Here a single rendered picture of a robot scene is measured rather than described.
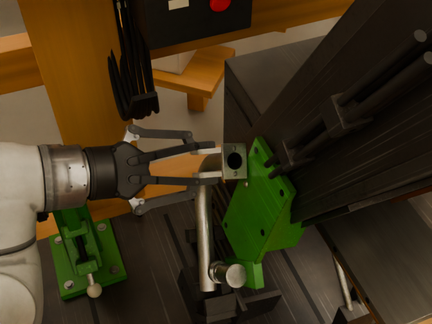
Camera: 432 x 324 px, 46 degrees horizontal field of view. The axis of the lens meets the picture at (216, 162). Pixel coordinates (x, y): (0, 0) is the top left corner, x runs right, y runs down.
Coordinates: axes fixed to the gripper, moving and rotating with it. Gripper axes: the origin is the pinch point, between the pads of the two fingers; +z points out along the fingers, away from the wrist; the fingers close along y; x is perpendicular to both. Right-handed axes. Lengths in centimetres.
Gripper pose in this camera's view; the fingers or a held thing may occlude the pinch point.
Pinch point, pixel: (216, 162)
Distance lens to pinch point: 79.0
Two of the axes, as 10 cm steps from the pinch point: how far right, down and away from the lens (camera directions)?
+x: -4.3, -0.1, 9.0
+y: -0.7, -10.0, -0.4
